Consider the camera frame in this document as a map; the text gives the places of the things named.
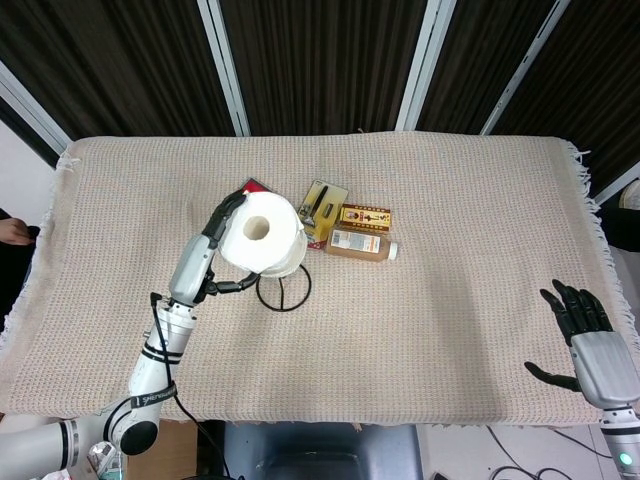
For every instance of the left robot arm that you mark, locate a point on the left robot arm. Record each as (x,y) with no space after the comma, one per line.
(120,395)

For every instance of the white shoe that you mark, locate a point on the white shoe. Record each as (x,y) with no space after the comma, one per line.
(631,195)

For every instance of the beige woven tablecloth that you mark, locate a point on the beige woven tablecloth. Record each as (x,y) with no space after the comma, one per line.
(380,330)

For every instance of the person's hand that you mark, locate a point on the person's hand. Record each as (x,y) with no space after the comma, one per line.
(14,231)

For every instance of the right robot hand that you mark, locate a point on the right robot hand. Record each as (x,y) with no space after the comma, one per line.
(597,362)

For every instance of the white toilet paper roll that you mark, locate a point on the white toilet paper roll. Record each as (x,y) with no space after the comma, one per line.
(263,235)

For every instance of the red and gold medicine box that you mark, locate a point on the red and gold medicine box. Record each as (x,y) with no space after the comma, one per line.
(365,218)

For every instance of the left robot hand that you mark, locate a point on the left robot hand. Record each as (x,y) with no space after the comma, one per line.
(200,260)

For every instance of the yellow razor blister pack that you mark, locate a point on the yellow razor blister pack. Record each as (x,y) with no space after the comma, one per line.
(322,212)

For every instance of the dark blue chair seat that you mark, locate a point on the dark blue chair seat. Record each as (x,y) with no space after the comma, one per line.
(322,452)

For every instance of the red ink pad case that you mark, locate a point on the red ink pad case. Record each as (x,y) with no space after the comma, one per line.
(256,186)

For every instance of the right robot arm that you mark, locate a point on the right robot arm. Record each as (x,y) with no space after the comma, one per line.
(622,442)

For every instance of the amber liquid plastic bottle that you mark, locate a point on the amber liquid plastic bottle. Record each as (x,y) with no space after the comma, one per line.
(361,246)

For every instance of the brown cardboard box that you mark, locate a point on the brown cardboard box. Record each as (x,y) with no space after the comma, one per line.
(172,450)

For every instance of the teal and white packet pile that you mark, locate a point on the teal and white packet pile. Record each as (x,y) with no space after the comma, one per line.
(102,462)

